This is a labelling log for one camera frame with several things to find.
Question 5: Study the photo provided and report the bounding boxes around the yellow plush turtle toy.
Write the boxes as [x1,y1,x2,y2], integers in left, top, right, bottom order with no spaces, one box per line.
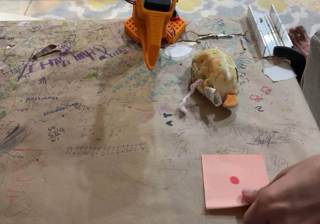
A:
[190,48,240,109]

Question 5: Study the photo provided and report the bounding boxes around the pink sticky note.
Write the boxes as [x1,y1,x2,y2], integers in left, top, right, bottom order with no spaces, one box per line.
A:
[201,153,270,210]

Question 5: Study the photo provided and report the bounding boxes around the person's bare hand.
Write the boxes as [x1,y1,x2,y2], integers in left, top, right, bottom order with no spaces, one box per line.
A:
[241,154,320,224]

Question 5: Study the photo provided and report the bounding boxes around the patterned grey yellow rug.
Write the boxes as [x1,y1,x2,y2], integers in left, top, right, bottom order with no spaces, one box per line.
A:
[31,0,320,46]

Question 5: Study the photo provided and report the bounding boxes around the torn brown paper flap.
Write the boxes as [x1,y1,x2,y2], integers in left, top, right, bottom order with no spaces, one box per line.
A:
[31,44,63,60]

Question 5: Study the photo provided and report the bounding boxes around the scribbled brown paper table cover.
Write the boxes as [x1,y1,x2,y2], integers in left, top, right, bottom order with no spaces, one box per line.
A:
[0,16,320,224]

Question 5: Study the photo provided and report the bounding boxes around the aluminium miter box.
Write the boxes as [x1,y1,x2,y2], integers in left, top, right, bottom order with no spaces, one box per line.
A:
[246,3,294,58]

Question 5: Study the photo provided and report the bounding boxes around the white paper scrap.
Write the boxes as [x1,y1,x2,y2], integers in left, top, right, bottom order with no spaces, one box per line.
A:
[261,65,298,82]

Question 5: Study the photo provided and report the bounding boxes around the black clamp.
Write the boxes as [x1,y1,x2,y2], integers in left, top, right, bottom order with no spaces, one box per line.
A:
[272,45,307,84]

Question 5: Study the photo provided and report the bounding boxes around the grey upholstered chair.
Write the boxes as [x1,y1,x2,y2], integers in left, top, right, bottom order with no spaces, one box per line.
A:
[299,29,320,130]

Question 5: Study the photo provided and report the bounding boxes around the red white base wires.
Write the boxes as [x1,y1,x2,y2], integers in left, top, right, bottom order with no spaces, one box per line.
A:
[168,19,178,38]

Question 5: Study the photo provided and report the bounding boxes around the white string bundle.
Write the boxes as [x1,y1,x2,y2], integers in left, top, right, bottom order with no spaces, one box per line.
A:
[179,79,204,114]

